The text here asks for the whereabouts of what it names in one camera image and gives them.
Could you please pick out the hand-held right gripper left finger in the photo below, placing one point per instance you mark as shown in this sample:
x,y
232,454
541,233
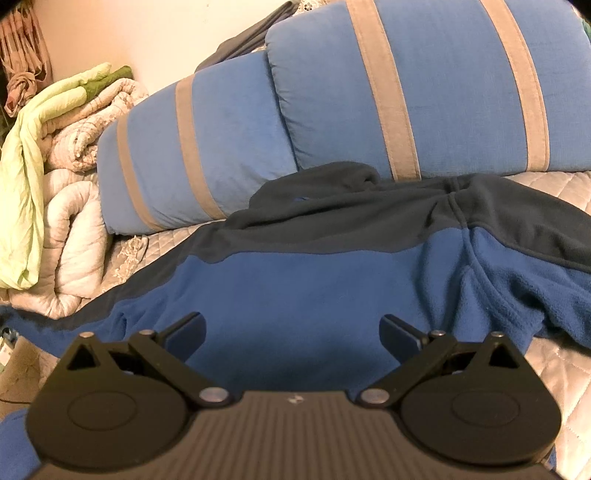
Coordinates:
x,y
187,337

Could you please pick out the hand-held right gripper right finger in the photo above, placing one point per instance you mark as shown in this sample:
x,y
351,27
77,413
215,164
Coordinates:
x,y
399,339

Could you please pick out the blue fleece jacket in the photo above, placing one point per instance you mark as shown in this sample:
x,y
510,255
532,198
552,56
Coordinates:
x,y
300,286

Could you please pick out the white duvet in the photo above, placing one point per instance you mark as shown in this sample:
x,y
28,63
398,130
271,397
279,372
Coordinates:
x,y
74,221

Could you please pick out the blue striped pillow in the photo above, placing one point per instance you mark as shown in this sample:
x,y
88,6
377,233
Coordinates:
x,y
438,92
231,138

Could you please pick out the green blanket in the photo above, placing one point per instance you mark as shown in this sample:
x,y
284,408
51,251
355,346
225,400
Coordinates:
x,y
18,184

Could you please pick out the grey folded garment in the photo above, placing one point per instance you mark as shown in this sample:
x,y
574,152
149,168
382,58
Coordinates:
x,y
240,41

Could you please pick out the silver patterned blanket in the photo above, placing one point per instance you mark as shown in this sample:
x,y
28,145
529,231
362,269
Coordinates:
x,y
314,5

